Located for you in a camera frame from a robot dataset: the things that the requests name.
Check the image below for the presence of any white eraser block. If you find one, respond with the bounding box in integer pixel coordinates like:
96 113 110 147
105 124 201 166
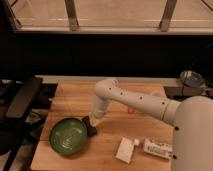
116 137 140 164

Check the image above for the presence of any grey side shelf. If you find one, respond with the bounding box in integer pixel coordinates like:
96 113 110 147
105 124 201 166
164 79 213 100

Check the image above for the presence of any green bowl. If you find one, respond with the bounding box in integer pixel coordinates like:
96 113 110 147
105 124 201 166
49 118 87 155

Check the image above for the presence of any small orange object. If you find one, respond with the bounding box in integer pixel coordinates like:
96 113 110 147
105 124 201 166
128 107 134 113

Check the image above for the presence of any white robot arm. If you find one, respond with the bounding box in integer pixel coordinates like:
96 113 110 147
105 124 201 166
89 78 213 171

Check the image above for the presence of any metal window frame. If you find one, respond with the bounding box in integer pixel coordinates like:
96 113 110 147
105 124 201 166
0 0 213 35

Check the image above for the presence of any black office chair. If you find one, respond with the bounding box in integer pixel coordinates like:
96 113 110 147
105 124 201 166
0 77 45 171

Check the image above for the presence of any round metal dish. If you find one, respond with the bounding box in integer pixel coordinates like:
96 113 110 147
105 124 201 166
180 70 204 87

